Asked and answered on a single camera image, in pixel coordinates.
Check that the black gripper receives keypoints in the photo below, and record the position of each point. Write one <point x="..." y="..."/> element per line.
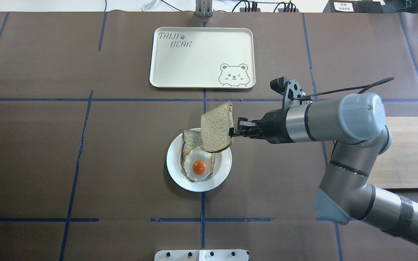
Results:
<point x="272" y="125"/>

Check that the bread slice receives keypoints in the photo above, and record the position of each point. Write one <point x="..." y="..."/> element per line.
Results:
<point x="215" y="127"/>
<point x="191" y="140"/>

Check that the white round plate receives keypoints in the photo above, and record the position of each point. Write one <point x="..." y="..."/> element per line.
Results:
<point x="221" y="170"/>

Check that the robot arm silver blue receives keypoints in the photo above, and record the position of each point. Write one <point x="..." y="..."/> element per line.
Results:
<point x="357" y="124"/>

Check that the fried egg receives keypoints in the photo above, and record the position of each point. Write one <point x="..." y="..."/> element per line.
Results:
<point x="198" y="164"/>

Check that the cream bear tray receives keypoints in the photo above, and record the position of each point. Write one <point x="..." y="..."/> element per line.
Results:
<point x="214" y="58"/>

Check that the black box with label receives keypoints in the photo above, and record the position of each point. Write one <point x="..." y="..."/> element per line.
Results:
<point x="353" y="6"/>

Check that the bamboo cutting board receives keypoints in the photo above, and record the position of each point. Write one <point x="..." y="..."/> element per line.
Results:
<point x="398" y="166"/>

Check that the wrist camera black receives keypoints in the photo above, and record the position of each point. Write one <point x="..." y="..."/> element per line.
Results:
<point x="291" y="91"/>

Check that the white pedestal column base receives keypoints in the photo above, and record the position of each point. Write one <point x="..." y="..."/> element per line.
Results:
<point x="203" y="255"/>

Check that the aluminium frame post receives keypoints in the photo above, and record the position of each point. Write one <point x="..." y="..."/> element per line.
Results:
<point x="204" y="8"/>

